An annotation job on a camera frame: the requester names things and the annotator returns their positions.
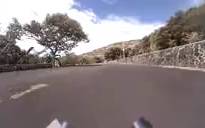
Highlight dry hill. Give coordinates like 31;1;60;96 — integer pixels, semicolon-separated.
79;39;143;64

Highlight bushes on slope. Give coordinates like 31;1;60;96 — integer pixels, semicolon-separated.
136;0;205;57

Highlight round dark bush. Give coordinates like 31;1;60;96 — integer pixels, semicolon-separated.
103;46;124;62

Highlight large spreading tree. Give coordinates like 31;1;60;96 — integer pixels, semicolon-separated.
22;12;91;68

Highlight rough stone wall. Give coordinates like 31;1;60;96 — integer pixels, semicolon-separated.
117;37;205;71

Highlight grey asphalt road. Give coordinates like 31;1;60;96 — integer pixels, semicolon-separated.
0;63;205;128

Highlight low dark wall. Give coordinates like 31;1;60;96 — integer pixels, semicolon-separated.
0;62;103;74

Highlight pale kerb strip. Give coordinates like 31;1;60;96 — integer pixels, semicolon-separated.
155;63;205;74

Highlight robot's own part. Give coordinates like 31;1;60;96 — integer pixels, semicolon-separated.
61;121;70;128
45;117;63;128
132;116;154;128

